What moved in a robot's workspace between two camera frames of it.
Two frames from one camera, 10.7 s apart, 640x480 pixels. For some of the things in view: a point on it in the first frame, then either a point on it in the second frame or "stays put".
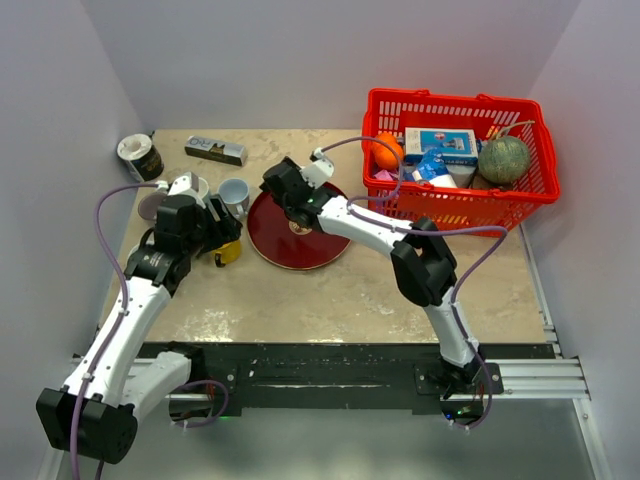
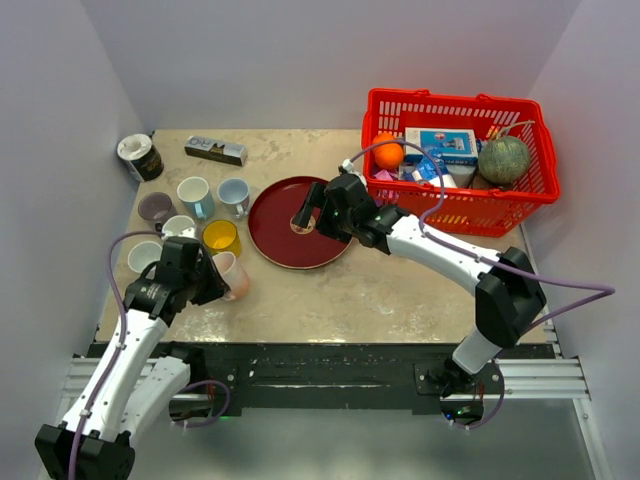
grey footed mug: (234, 194) stays put
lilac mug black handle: (148, 205) stays put
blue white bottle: (433, 169) stays put
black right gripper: (296, 169) to (319, 197)
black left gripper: (225, 230) to (217, 285)
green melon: (503, 159) stays put
